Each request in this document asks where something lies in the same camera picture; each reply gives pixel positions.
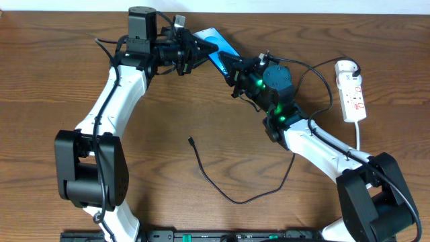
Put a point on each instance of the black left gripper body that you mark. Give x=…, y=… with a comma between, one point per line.
x=187, y=52

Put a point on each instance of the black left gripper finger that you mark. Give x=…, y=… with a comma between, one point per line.
x=205, y=47
x=200, y=60

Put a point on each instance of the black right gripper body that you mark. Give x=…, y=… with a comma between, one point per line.
x=238, y=74

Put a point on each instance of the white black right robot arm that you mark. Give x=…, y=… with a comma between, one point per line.
x=376, y=203

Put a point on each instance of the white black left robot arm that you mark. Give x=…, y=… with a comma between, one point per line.
x=90, y=164

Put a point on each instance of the white power strip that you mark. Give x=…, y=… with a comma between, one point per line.
x=351, y=97

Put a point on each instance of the white USB wall charger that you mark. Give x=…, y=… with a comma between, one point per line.
x=347, y=66

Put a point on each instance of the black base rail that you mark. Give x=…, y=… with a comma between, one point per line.
x=218, y=236

